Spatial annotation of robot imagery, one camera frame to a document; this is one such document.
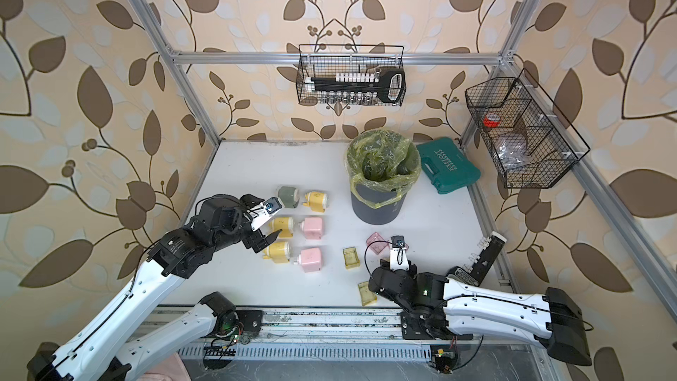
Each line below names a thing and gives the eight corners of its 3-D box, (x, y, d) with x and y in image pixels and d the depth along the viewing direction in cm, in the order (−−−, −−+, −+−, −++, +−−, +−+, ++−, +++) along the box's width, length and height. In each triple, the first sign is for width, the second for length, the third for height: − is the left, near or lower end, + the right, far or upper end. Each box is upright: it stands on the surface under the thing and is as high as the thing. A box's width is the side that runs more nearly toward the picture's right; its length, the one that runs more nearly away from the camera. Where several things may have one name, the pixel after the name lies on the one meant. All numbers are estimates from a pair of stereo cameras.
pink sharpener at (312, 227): (302, 239, 92) (299, 231, 87) (303, 225, 96) (301, 217, 91) (321, 239, 92) (320, 231, 87) (322, 225, 96) (321, 217, 91)
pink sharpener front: (302, 272, 85) (299, 265, 80) (304, 253, 89) (301, 246, 84) (321, 272, 85) (320, 265, 80) (322, 253, 89) (321, 246, 84)
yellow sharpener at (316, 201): (305, 211, 98) (303, 202, 93) (308, 199, 101) (306, 190, 97) (326, 213, 98) (325, 204, 93) (328, 201, 101) (327, 193, 96)
